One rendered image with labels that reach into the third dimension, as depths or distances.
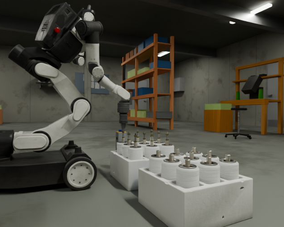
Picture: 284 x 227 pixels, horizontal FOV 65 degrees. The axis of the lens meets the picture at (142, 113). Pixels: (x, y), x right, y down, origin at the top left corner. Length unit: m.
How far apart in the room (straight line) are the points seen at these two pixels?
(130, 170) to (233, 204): 0.60
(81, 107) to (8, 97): 9.25
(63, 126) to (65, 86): 0.27
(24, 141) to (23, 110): 9.14
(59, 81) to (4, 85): 9.25
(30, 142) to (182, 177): 1.00
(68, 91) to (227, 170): 1.12
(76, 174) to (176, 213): 0.71
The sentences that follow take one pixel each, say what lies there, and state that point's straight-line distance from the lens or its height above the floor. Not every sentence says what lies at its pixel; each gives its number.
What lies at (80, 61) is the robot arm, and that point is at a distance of 2.04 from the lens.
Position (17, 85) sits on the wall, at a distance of 10.78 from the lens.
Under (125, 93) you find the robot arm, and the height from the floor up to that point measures 0.61.
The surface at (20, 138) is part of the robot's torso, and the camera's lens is 1.58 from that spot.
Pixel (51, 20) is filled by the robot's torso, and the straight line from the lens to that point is 1.63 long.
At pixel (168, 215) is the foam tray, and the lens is 1.02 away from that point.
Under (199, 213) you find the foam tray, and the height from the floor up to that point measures 0.08.
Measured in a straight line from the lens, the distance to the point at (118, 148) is 1.64.
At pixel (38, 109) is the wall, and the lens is 10.69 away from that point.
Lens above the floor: 0.48
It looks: 1 degrees down
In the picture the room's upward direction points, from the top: straight up
